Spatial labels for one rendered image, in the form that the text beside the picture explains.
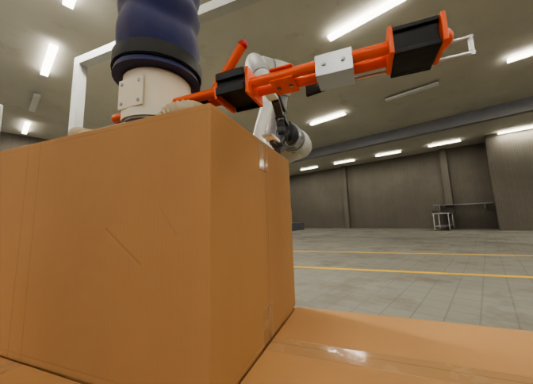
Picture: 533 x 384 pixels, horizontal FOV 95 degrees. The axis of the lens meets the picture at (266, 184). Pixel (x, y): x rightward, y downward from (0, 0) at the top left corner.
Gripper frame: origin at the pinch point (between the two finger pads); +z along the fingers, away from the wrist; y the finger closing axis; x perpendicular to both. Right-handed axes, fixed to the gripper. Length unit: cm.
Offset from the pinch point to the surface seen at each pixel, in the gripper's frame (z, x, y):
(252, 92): 15.9, -2.8, 2.3
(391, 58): 16.6, -29.8, 2.7
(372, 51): 16.9, -26.9, 0.6
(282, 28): -301, 84, -290
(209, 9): -143, 120, -205
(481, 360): 9, -39, 53
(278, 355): 18, -7, 53
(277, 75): 16.9, -8.9, 0.6
